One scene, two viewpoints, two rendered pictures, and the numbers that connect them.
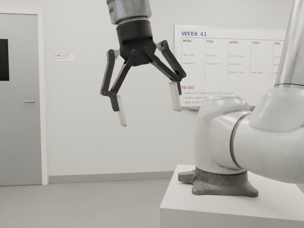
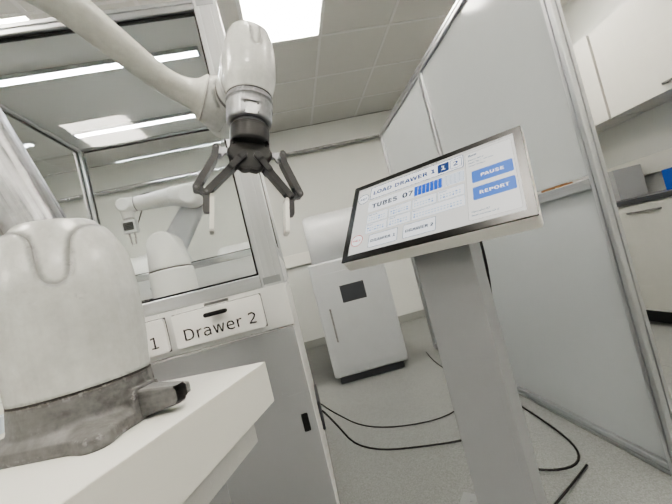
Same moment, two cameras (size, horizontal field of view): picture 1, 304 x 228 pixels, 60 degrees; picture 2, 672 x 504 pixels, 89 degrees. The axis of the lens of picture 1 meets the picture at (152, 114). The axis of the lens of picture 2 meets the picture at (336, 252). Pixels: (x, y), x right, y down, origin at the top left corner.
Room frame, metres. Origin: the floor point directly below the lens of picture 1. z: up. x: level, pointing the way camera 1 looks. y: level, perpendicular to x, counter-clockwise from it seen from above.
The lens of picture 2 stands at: (1.24, 0.15, 0.97)
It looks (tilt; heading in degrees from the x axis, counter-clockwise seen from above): 2 degrees up; 180
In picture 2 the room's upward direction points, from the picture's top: 14 degrees counter-clockwise
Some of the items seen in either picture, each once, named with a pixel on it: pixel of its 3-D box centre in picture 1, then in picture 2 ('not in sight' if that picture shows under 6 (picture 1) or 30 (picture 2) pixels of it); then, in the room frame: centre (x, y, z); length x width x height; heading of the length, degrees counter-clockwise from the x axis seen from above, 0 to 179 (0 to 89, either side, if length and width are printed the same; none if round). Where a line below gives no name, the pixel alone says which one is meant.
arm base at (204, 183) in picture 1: (214, 175); (102, 402); (0.80, -0.19, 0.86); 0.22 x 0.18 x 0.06; 84
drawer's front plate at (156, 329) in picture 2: not in sight; (120, 347); (0.15, -0.60, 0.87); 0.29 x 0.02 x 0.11; 98
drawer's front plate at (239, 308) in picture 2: not in sight; (220, 321); (0.11, -0.28, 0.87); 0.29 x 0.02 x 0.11; 98
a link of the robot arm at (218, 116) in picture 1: (224, 131); (70, 301); (0.78, -0.22, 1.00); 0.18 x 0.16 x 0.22; 32
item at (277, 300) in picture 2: not in sight; (182, 322); (-0.33, -0.63, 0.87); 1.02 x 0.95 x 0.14; 98
